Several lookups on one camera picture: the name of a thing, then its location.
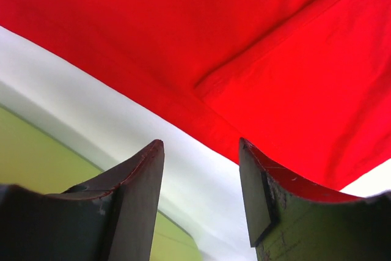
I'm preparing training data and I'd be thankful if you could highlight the lime green tray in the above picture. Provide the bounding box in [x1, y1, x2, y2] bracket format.
[1, 108, 202, 261]

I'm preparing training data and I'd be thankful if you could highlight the red t shirt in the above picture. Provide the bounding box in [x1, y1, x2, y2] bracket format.
[1, 0, 390, 194]

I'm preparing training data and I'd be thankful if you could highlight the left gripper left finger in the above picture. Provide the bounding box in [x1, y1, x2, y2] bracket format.
[1, 140, 164, 260]

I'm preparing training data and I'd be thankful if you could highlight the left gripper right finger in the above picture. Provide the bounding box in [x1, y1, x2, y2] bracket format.
[239, 139, 390, 260]

